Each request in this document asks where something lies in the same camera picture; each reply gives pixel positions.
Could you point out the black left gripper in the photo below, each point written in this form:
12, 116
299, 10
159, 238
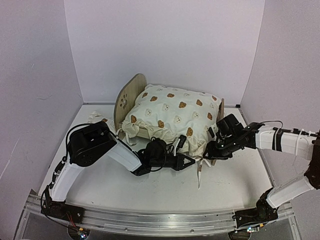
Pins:
180, 161

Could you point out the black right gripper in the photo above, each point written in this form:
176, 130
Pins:
212, 153

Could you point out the bear print cushion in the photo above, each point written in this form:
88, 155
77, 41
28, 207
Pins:
175, 117

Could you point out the wooden pet bed frame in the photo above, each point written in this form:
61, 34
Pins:
128, 100

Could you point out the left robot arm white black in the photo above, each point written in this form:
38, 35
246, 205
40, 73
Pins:
87, 143

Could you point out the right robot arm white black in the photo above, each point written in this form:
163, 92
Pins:
232, 136

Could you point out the small bear print pillow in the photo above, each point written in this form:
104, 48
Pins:
95, 117

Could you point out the small circuit board with leds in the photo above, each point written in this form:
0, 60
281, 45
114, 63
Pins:
78, 233

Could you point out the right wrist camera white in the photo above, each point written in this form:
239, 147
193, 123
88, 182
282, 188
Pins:
210, 133

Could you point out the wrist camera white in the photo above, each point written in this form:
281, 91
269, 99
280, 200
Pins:
210, 133
178, 143

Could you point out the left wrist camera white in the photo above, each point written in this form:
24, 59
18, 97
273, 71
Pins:
178, 143

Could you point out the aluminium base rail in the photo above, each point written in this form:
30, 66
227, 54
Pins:
206, 223

